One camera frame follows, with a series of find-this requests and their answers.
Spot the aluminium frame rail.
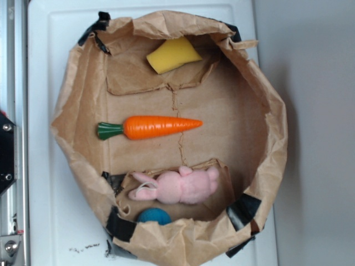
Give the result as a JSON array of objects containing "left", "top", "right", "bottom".
[{"left": 1, "top": 1, "right": 31, "bottom": 265}]

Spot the orange toy carrot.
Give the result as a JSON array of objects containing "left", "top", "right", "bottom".
[{"left": 97, "top": 116, "right": 203, "bottom": 140}]

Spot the yellow sponge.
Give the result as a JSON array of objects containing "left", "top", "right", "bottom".
[{"left": 146, "top": 37, "right": 202, "bottom": 74}]

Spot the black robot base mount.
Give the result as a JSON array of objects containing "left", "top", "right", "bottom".
[{"left": 0, "top": 111, "right": 16, "bottom": 196}]

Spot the pink plush bunny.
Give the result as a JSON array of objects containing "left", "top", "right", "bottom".
[{"left": 128, "top": 166, "right": 219, "bottom": 204}]

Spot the blue ball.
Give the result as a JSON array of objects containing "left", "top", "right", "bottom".
[{"left": 137, "top": 208, "right": 172, "bottom": 226}]

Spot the white plastic tray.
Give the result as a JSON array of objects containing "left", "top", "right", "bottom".
[{"left": 27, "top": 0, "right": 279, "bottom": 266}]

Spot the brown paper bag bin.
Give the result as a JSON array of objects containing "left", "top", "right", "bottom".
[{"left": 50, "top": 11, "right": 288, "bottom": 265}]

